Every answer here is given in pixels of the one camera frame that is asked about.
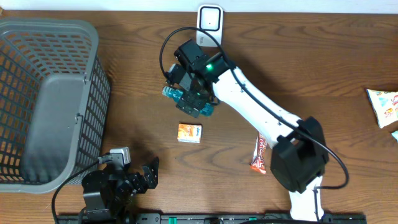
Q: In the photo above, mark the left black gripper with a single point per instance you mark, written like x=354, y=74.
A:
x=149, y=178

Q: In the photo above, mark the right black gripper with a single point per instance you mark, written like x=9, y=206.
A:
x=186, y=109

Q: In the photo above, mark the blue mouthwash bottle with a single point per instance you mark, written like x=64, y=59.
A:
x=175, y=94

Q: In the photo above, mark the small orange box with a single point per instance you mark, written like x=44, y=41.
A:
x=189, y=133

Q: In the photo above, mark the red-brown snack bar wrapper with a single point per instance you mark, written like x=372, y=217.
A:
x=258, y=162

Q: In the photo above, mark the yellow snack bag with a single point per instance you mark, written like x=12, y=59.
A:
x=384, y=104

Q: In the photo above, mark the teal white small packet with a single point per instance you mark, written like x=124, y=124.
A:
x=395, y=135

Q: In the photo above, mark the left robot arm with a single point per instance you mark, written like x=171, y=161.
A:
x=109, y=191

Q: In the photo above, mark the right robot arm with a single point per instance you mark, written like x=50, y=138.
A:
x=298, y=158

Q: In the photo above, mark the white barcode scanner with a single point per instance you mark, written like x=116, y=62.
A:
x=210, y=19

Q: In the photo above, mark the grey plastic shopping basket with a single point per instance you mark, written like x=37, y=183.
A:
x=54, y=101

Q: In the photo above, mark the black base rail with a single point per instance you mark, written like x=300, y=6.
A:
x=156, y=218

